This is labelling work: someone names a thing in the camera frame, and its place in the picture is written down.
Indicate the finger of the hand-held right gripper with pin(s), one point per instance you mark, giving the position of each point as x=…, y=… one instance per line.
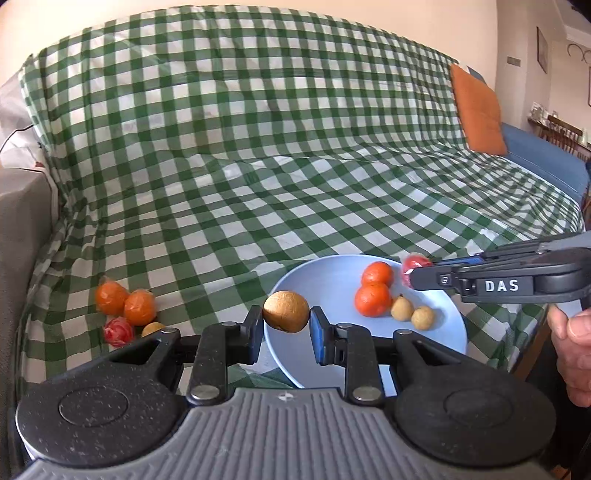
x=464, y=261
x=436, y=279

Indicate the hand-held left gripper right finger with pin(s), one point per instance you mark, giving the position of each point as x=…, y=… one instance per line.
x=318, y=334

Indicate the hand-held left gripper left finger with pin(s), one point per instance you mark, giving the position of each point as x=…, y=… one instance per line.
x=255, y=334

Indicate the red apple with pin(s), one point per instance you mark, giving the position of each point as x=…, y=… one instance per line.
x=408, y=265
x=118, y=332

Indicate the light blue plate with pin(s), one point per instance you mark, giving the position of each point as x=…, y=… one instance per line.
x=429, y=353

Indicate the person's right hand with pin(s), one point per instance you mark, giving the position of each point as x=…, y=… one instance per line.
x=575, y=355

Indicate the small round yellow fruit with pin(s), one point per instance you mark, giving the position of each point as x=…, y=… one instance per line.
x=152, y=329
x=423, y=318

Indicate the small yellow pear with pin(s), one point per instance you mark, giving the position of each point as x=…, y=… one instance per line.
x=401, y=309

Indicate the orange tangerine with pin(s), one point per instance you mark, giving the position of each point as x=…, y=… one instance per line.
x=377, y=273
x=111, y=297
x=140, y=307
x=373, y=300

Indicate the blue sofa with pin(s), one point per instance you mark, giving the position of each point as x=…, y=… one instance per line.
x=545, y=161

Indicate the wooden chair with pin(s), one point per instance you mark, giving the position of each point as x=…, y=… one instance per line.
x=561, y=134

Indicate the orange cushion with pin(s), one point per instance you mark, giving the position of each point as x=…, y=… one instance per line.
x=480, y=110

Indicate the green white checkered cloth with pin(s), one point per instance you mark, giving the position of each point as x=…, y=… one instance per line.
x=231, y=138

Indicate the grey sofa armrest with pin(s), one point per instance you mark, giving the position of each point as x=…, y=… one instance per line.
x=23, y=240

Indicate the white plastic bag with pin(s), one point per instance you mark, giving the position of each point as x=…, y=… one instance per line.
x=18, y=120

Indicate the wall light switch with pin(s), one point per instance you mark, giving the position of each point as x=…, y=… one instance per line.
x=513, y=60

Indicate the framed wall picture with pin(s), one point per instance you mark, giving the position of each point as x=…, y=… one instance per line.
x=542, y=50

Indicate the black iron wall decoration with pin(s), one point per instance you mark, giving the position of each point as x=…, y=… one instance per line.
x=582, y=53

